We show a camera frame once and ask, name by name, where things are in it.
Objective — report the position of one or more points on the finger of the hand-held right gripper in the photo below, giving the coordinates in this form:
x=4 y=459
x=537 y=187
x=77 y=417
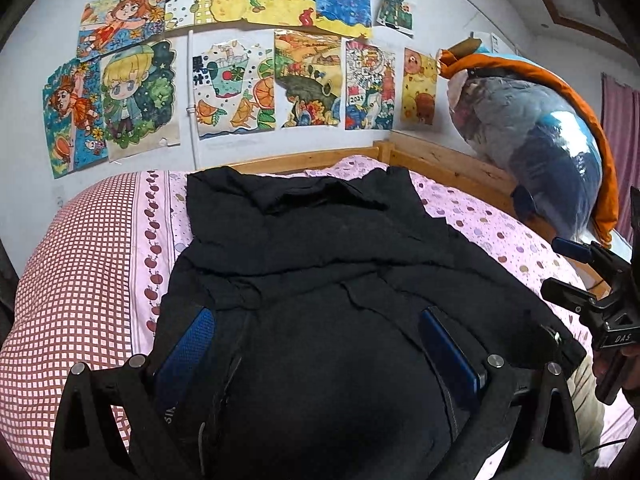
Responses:
x=575 y=249
x=570 y=295

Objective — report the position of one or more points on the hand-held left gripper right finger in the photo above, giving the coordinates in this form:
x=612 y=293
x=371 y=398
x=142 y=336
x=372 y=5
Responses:
x=450 y=355

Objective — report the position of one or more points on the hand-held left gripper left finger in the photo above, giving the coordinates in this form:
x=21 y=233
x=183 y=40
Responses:
x=187 y=345

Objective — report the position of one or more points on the black jacket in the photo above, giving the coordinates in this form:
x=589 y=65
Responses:
x=325 y=360

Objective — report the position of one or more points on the person's right hand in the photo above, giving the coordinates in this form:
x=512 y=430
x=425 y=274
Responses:
x=632 y=372

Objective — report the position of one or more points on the cream fleece cloth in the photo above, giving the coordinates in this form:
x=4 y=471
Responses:
x=590 y=410

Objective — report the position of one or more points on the pink apple print bedsheet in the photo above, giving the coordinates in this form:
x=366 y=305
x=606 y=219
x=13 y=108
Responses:
x=475 y=220

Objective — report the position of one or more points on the plastic-wrapped blue bedding bundle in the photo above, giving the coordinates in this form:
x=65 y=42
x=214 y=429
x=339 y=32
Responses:
x=540 y=150

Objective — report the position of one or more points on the dark red curtain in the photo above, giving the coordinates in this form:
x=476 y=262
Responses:
x=622 y=135

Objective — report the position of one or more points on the plastic-wrapped blue orange bedding bag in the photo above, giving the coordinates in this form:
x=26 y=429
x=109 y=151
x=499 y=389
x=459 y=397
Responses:
x=550 y=72

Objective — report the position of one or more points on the yellow drawing with orange creature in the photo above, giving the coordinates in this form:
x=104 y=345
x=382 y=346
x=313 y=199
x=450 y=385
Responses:
x=419 y=87

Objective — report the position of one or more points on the blond child drawing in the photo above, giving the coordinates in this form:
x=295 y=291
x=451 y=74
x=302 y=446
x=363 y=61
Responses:
x=137 y=100

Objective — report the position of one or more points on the swimming girl drawing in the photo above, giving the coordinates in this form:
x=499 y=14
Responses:
x=72 y=115

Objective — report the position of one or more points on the turtles and oranges drawing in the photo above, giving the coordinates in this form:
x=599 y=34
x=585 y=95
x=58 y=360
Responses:
x=232 y=90

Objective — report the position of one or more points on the red tower drawing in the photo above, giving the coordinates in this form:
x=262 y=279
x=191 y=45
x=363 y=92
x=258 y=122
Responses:
x=370 y=85

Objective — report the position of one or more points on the autumn landscape drawing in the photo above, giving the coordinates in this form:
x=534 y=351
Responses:
x=307 y=80

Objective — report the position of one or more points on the orange-haired girl drawing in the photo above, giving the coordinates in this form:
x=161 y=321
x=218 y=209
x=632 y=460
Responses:
x=122 y=15

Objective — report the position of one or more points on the wooden bed frame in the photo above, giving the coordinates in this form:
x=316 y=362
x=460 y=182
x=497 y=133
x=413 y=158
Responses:
x=450 y=160

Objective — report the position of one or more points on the white wall fixture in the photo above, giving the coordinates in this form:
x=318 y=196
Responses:
x=484 y=42

